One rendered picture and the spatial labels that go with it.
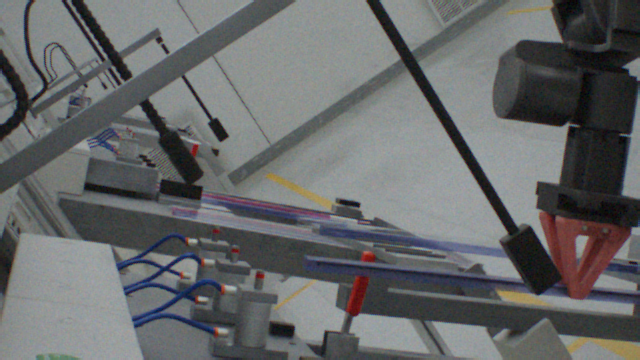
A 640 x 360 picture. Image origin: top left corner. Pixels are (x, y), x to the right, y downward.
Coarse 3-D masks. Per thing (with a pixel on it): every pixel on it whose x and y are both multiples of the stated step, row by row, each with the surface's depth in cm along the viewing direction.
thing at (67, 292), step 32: (32, 256) 90; (64, 256) 92; (96, 256) 95; (32, 288) 77; (64, 288) 78; (96, 288) 81; (0, 320) 66; (32, 320) 67; (64, 320) 68; (96, 320) 70; (128, 320) 71; (0, 352) 58; (32, 352) 59; (64, 352) 60; (96, 352) 62; (128, 352) 63
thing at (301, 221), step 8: (296, 224) 147; (304, 224) 146; (312, 224) 146; (320, 224) 146; (328, 224) 146; (336, 224) 147; (344, 224) 147; (352, 224) 147; (360, 224) 149; (384, 232) 148; (392, 232) 149; (400, 232) 149; (408, 232) 149; (416, 232) 150; (448, 240) 151; (456, 240) 151; (464, 240) 151; (472, 240) 152; (480, 240) 152; (576, 256) 156
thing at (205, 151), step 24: (24, 48) 527; (48, 72) 556; (72, 72) 560; (48, 96) 518; (48, 120) 518; (144, 144) 532; (192, 144) 537; (216, 168) 536; (24, 216) 588; (144, 264) 537; (192, 264) 542
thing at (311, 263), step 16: (304, 256) 100; (336, 272) 100; (352, 272) 100; (368, 272) 100; (384, 272) 101; (400, 272) 101; (416, 272) 101; (432, 272) 102; (448, 272) 102; (464, 272) 103; (480, 288) 103; (496, 288) 103; (512, 288) 103; (560, 288) 104; (592, 288) 105; (608, 288) 106
